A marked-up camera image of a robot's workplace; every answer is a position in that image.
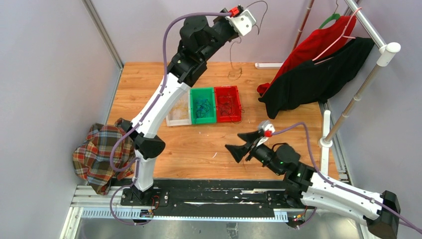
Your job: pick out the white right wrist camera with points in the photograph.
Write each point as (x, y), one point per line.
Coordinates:
(265, 129)

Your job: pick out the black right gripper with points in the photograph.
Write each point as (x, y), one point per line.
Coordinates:
(238, 151)

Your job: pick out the green plastic bin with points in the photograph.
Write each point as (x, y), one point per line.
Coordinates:
(203, 107)

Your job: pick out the red shirt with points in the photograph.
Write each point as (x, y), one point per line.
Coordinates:
(299, 62)

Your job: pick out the pink hanger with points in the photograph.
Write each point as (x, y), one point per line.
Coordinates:
(342, 34)

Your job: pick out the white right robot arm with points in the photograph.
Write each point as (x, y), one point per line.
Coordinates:
(305, 186)

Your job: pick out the white translucent plastic bin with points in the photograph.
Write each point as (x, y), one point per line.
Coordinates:
(180, 114)

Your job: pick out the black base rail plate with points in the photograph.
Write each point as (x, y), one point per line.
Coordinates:
(208, 198)

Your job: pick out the green hanger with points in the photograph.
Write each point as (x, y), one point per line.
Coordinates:
(335, 16)

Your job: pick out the plaid cloth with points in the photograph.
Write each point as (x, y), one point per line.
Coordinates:
(91, 158)

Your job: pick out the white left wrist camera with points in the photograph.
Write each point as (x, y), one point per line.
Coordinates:
(242, 23)

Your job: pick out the black shirt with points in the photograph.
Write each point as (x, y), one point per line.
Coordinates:
(316, 81)

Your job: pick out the grey corner wall post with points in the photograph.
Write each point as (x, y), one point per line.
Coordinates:
(92, 11)

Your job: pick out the red plastic bin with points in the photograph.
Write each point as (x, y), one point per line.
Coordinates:
(228, 105)

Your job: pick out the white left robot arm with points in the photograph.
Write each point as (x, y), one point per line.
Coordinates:
(202, 35)

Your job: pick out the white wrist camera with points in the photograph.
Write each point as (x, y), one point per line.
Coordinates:
(242, 23)
(265, 129)

